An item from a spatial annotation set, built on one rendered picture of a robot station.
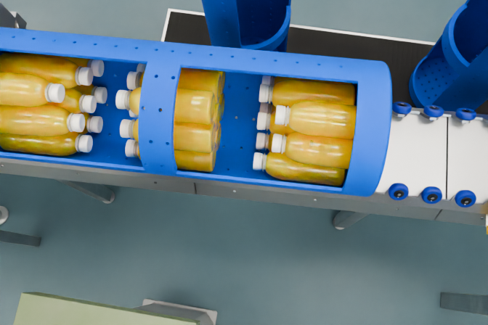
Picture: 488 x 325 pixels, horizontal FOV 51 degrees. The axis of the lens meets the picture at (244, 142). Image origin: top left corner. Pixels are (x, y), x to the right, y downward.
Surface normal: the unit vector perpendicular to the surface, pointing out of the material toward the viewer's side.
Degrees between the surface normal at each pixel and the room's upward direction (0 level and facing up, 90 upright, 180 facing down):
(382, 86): 17
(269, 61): 35
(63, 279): 0
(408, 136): 0
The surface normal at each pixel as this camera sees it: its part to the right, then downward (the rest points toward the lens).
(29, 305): -0.01, -0.25
